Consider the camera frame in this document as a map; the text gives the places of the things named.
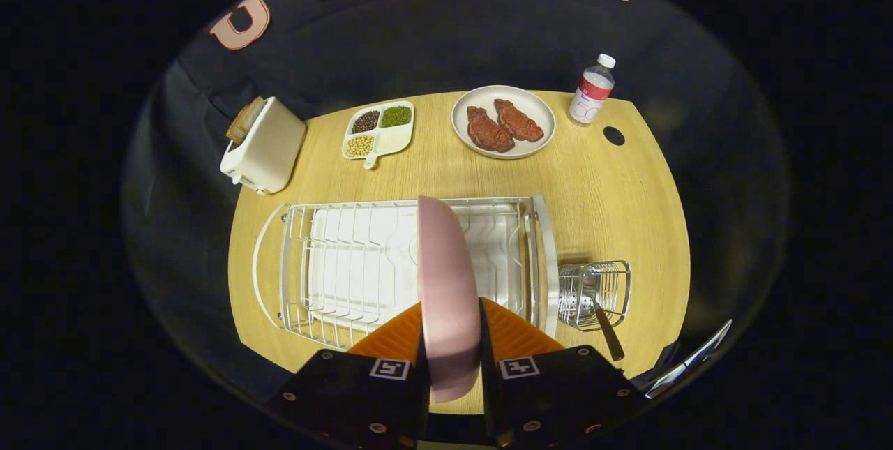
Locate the white drip tray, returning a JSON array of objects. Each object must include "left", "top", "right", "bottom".
[{"left": 307, "top": 204, "right": 524, "bottom": 329}]

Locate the red raw steak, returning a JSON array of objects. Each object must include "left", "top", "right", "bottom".
[
  {"left": 466, "top": 106, "right": 516, "bottom": 153},
  {"left": 494, "top": 98, "right": 545, "bottom": 143}
]

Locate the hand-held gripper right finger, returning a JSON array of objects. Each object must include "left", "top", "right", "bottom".
[{"left": 479, "top": 298, "right": 650, "bottom": 450}]

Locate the silver metal bar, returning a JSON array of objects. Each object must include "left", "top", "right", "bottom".
[{"left": 645, "top": 319, "right": 733, "bottom": 399}]

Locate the pink plate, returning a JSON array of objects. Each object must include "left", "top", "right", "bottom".
[{"left": 417, "top": 195, "right": 483, "bottom": 404}]

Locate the wooden handled spoon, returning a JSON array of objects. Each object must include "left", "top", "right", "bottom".
[{"left": 578, "top": 267, "right": 626, "bottom": 363}]

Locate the clear red label water bottle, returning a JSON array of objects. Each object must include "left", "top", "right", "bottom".
[{"left": 568, "top": 54, "right": 617, "bottom": 127}]

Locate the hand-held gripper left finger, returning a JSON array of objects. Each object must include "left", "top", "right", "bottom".
[{"left": 264, "top": 301, "right": 431, "bottom": 450}]

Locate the metal wire basket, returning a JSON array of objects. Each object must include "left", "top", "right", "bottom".
[{"left": 558, "top": 260, "right": 633, "bottom": 332}]

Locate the white toaster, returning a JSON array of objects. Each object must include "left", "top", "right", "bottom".
[{"left": 220, "top": 96, "right": 307, "bottom": 196}]

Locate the white steak plate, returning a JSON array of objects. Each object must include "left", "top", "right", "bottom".
[{"left": 451, "top": 84, "right": 557, "bottom": 160}]

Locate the white wire dish rack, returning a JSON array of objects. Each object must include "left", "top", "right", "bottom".
[{"left": 251, "top": 194, "right": 561, "bottom": 352}]

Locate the white divided dish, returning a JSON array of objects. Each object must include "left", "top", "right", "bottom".
[{"left": 341, "top": 100, "right": 415, "bottom": 170}]

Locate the brown toast slice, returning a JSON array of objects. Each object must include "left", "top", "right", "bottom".
[
  {"left": 226, "top": 103, "right": 260, "bottom": 144},
  {"left": 237, "top": 95, "right": 267, "bottom": 131}
]

